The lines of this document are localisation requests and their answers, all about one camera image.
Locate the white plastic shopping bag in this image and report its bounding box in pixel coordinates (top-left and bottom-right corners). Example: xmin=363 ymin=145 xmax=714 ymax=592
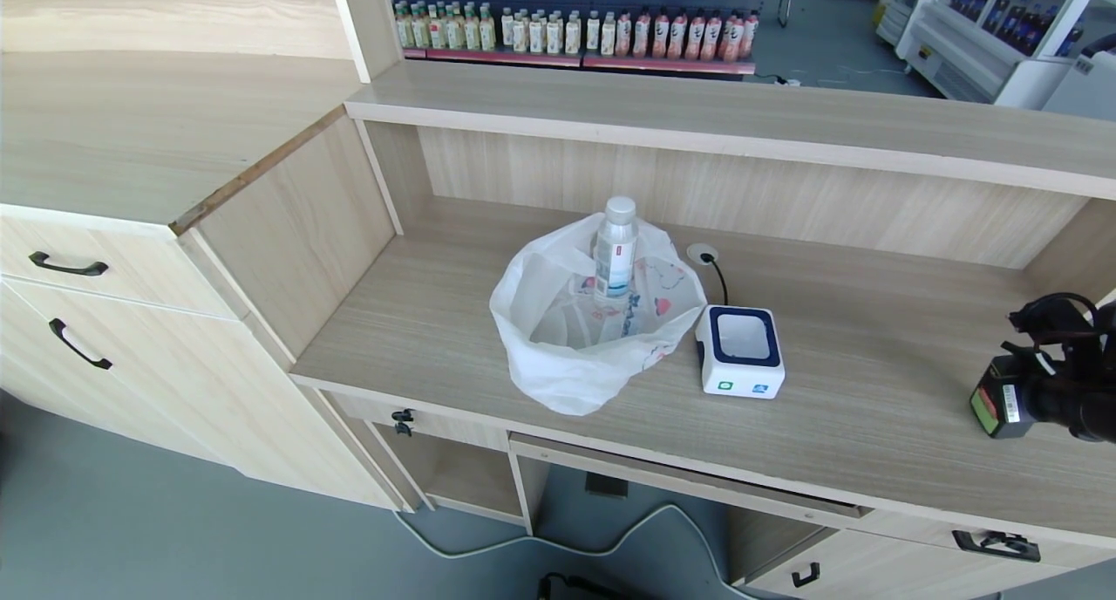
xmin=489 ymin=214 xmax=709 ymax=416

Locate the low wooden door black handle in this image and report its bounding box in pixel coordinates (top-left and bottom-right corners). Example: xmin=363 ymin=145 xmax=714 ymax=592
xmin=741 ymin=530 xmax=1075 ymax=600

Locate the wide wooden drawer black handle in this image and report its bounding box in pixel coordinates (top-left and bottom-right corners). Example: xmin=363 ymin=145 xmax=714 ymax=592
xmin=859 ymin=508 xmax=1116 ymax=571

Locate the row of dark bottles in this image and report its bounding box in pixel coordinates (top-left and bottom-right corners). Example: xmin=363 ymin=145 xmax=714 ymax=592
xmin=950 ymin=0 xmax=1087 ymax=57

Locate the wooden keyboard tray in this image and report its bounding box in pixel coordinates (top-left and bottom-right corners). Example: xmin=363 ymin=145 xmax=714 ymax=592
xmin=508 ymin=433 xmax=866 ymax=522

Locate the wooden counter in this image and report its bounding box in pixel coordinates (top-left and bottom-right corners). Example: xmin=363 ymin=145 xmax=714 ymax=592
xmin=0 ymin=0 xmax=1116 ymax=600

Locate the white display fridge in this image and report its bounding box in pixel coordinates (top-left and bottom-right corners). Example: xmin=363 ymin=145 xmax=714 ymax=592
xmin=876 ymin=0 xmax=1116 ymax=121

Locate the wooden drawer with black handle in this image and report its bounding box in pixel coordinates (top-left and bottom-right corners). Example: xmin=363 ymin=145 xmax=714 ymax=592
xmin=0 ymin=206 xmax=238 ymax=320

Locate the wooden door with black handle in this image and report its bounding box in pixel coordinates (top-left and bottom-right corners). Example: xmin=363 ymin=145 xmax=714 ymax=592
xmin=0 ymin=277 xmax=404 ymax=510

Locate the clear bottle with white cap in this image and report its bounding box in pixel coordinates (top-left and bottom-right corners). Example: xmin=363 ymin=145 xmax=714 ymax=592
xmin=593 ymin=196 xmax=638 ymax=310

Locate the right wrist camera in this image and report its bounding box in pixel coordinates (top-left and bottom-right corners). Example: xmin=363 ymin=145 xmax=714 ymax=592
xmin=970 ymin=354 xmax=1040 ymax=440

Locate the grey floor cable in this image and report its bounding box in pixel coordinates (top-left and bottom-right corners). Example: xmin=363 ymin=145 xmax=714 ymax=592
xmin=394 ymin=503 xmax=761 ymax=600

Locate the white barcode scanner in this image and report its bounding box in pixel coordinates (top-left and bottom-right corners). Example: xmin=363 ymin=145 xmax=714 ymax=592
xmin=695 ymin=304 xmax=786 ymax=399

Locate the black scanner cable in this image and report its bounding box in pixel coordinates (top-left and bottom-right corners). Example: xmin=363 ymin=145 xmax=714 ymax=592
xmin=700 ymin=251 xmax=730 ymax=307

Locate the small wooden drawer with lock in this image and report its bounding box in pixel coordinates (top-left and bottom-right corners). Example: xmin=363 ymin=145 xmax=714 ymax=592
xmin=327 ymin=391 xmax=512 ymax=452

